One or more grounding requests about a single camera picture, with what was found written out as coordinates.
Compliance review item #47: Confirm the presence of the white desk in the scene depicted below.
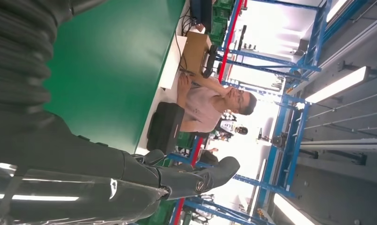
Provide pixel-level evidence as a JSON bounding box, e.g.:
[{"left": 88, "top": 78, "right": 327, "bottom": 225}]
[{"left": 134, "top": 0, "right": 195, "bottom": 156}]

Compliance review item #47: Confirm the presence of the person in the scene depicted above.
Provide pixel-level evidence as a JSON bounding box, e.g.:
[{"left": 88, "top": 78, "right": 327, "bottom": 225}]
[{"left": 176, "top": 74, "right": 258, "bottom": 134}]

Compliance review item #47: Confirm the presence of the brown cardboard box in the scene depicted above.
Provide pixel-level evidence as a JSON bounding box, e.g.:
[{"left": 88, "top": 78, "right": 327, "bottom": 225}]
[{"left": 179, "top": 31, "right": 213, "bottom": 77}]

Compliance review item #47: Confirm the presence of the white humanoid robot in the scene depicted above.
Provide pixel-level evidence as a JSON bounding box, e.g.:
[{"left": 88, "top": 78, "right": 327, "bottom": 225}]
[{"left": 219, "top": 119, "right": 249, "bottom": 137}]

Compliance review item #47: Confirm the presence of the clear plastic film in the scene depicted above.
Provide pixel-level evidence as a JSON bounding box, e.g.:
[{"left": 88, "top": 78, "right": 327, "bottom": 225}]
[{"left": 0, "top": 161, "right": 172, "bottom": 225}]

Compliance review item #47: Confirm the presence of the black carrying case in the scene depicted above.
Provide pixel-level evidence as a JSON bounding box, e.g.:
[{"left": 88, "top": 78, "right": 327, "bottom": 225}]
[{"left": 146, "top": 102, "right": 186, "bottom": 155}]

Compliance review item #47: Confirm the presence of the long ceiling light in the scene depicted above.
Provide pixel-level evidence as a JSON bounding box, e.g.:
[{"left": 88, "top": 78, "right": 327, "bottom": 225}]
[
  {"left": 325, "top": 0, "right": 348, "bottom": 23},
  {"left": 304, "top": 66, "right": 370, "bottom": 105},
  {"left": 273, "top": 193, "right": 316, "bottom": 225}
]

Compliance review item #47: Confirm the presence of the black device with handle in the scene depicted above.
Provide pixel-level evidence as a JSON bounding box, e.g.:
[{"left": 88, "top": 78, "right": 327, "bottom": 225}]
[{"left": 201, "top": 44, "right": 219, "bottom": 79}]

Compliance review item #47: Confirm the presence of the red metal post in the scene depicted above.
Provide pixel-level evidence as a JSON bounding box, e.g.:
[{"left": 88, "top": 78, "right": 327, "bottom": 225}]
[{"left": 172, "top": 0, "right": 248, "bottom": 225}]

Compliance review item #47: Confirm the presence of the black cable tangle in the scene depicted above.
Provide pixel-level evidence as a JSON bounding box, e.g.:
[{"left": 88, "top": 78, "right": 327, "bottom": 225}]
[{"left": 174, "top": 14, "right": 197, "bottom": 75}]

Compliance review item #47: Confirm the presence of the blue metal shelf frame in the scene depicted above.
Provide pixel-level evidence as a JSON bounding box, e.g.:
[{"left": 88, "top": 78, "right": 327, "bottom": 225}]
[{"left": 168, "top": 0, "right": 369, "bottom": 225}]

